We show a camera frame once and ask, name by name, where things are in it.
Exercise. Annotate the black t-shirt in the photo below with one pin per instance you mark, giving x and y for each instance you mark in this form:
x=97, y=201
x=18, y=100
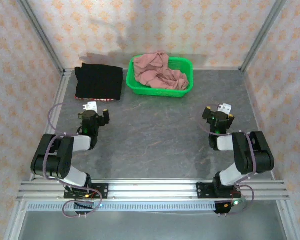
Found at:
x=97, y=82

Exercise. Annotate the green plastic basket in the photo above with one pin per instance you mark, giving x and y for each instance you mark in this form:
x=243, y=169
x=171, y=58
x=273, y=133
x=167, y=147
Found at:
x=160, y=92

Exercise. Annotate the pink t-shirt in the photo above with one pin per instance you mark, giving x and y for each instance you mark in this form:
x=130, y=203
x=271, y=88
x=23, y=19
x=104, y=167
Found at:
x=155, y=75

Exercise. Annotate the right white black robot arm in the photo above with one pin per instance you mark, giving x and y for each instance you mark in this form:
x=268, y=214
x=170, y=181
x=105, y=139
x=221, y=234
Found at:
x=252, y=155

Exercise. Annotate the aluminium base beam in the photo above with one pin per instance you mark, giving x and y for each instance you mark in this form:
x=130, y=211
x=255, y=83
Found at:
x=152, y=190

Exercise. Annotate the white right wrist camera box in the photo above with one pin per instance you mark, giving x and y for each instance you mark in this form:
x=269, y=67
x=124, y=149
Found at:
x=225, y=108

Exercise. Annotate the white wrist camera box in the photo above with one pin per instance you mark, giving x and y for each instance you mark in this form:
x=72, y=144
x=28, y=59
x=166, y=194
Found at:
x=91, y=106
x=225, y=108

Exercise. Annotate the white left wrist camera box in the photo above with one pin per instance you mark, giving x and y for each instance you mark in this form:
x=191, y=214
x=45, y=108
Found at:
x=91, y=106

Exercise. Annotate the aluminium table side rail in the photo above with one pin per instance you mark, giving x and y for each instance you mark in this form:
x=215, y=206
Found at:
x=57, y=97

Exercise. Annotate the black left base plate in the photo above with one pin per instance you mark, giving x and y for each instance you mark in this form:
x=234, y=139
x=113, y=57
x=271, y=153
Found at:
x=102, y=190

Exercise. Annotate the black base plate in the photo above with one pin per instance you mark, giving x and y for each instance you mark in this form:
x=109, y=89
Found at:
x=102, y=190
x=202, y=190

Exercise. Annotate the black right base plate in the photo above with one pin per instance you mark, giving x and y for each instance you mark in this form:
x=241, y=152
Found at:
x=202, y=190

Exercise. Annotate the aluminium frame post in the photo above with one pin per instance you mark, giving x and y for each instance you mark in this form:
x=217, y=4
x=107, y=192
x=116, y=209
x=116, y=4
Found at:
x=262, y=32
x=40, y=32

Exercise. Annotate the aluminium frame leg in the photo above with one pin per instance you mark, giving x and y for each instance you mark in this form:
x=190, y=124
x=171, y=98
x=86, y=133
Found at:
x=13, y=225
x=288, y=225

